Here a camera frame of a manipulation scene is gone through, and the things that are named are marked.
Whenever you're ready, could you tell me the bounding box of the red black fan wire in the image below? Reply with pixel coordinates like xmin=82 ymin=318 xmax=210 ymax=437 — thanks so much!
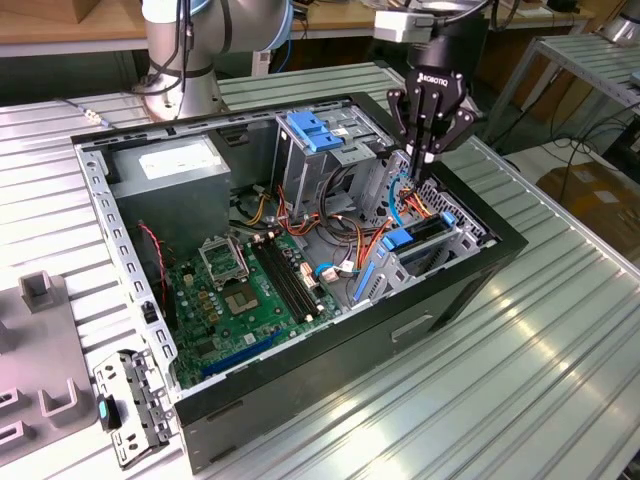
xmin=137 ymin=223 xmax=171 ymax=321

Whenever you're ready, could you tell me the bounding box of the black case fan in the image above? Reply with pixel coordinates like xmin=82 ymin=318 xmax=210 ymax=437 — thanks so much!
xmin=134 ymin=219 xmax=179 ymax=334

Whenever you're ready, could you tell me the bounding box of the grey metal disk bay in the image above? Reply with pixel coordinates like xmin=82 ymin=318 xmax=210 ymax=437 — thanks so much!
xmin=347 ymin=147 xmax=501 ymax=310

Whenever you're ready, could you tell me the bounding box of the blue expansion slot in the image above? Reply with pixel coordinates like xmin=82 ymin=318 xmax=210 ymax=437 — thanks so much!
xmin=199 ymin=329 xmax=282 ymax=379

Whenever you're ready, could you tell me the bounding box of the black open PC case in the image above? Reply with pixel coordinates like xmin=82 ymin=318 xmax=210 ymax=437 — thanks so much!
xmin=69 ymin=89 xmax=530 ymax=475

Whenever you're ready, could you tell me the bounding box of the grey power supply unit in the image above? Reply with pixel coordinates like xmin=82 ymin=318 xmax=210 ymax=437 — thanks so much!
xmin=107 ymin=134 xmax=232 ymax=251

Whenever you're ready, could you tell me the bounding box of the blue plastic drive latch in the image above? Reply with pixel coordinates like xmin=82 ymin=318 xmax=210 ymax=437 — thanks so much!
xmin=287 ymin=110 xmax=346 ymax=154

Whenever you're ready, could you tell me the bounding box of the orange yellow wire bundle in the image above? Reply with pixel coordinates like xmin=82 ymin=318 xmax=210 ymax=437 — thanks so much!
xmin=238 ymin=192 xmax=274 ymax=227

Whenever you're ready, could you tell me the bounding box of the blue data wire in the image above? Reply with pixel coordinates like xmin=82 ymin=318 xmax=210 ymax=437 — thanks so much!
xmin=388 ymin=169 xmax=417 ymax=231

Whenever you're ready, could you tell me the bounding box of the grey metal drive cage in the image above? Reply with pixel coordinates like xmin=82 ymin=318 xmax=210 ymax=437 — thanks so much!
xmin=272 ymin=105 xmax=396 ymax=226

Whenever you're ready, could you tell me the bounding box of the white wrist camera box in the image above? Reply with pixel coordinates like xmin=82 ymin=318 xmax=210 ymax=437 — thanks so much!
xmin=373 ymin=10 xmax=434 ymax=44

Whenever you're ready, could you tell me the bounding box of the small brown cardboard box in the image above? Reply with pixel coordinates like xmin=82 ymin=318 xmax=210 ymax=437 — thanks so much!
xmin=72 ymin=0 xmax=144 ymax=24

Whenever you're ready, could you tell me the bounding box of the orange red power wire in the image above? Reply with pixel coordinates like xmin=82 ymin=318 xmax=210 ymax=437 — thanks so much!
xmin=357 ymin=182 xmax=446 ymax=271

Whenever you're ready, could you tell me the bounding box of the CPU socket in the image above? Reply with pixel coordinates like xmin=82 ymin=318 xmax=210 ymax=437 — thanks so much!
xmin=222 ymin=284 xmax=261 ymax=316

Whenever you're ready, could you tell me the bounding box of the green motherboard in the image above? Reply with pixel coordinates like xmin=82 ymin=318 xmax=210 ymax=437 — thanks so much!
xmin=164 ymin=232 xmax=346 ymax=390

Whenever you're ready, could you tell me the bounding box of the metal socket cover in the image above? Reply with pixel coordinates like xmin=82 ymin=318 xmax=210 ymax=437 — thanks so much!
xmin=198 ymin=234 xmax=250 ymax=289

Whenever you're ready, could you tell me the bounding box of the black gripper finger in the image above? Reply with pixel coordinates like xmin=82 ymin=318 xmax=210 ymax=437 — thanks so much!
xmin=387 ymin=89 xmax=426 ymax=176
xmin=423 ymin=94 xmax=479 ymax=164

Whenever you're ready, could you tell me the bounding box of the large flat cardboard box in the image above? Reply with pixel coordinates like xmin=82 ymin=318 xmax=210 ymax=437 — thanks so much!
xmin=535 ymin=159 xmax=640 ymax=251

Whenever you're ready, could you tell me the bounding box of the short light blue wire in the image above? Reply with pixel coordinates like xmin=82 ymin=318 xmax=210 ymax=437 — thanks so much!
xmin=314 ymin=261 xmax=362 ymax=281

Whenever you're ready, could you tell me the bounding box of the metal slot retention bracket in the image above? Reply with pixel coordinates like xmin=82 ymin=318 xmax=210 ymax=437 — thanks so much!
xmin=92 ymin=347 xmax=181 ymax=471

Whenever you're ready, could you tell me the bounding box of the metal slat side table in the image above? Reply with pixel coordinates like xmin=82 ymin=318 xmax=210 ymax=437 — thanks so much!
xmin=479 ymin=33 xmax=640 ymax=146

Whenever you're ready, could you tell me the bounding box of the red orange wire bundle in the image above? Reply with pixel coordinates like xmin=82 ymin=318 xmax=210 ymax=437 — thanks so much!
xmin=274 ymin=184 xmax=386 ymax=251

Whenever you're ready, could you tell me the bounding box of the hard disk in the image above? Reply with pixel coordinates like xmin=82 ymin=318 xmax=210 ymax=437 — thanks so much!
xmin=352 ymin=210 xmax=459 ymax=304

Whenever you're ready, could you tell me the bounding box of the black RAM slot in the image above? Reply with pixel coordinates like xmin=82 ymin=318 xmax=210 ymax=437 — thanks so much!
xmin=267 ymin=234 xmax=324 ymax=312
xmin=255 ymin=238 xmax=312 ymax=320
xmin=249 ymin=240 xmax=307 ymax=324
xmin=261 ymin=236 xmax=318 ymax=316

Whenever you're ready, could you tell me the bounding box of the grey parts rack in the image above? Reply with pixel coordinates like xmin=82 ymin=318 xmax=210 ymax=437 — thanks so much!
xmin=0 ymin=269 xmax=101 ymax=451

